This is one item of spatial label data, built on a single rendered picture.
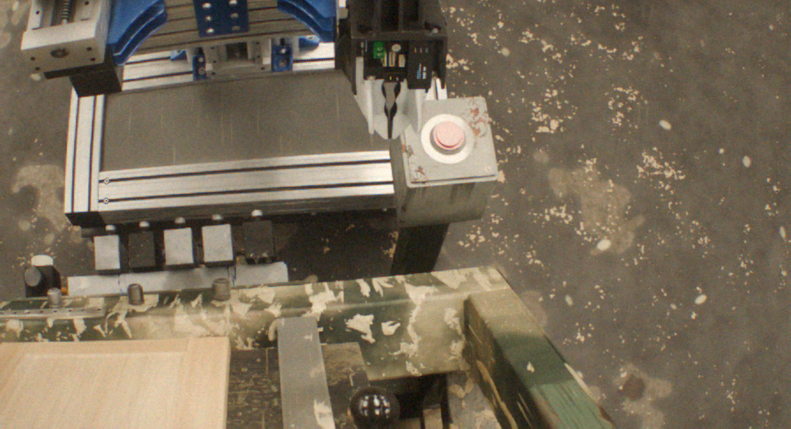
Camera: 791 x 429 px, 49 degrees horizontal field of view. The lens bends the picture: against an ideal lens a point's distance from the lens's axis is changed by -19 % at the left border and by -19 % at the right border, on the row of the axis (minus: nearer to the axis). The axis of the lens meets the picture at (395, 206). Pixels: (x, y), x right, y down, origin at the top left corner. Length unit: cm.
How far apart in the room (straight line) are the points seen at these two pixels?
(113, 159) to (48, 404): 111
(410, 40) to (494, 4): 180
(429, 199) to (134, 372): 48
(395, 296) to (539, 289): 99
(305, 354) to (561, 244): 124
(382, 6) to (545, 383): 42
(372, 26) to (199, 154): 139
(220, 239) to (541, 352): 58
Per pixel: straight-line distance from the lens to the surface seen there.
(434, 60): 81
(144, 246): 151
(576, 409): 94
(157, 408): 111
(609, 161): 244
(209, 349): 129
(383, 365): 135
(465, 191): 139
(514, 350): 111
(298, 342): 122
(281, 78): 220
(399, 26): 76
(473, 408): 142
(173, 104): 220
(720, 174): 254
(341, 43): 84
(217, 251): 149
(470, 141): 137
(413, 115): 86
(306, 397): 105
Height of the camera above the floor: 219
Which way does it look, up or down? 71 degrees down
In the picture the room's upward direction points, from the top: 11 degrees clockwise
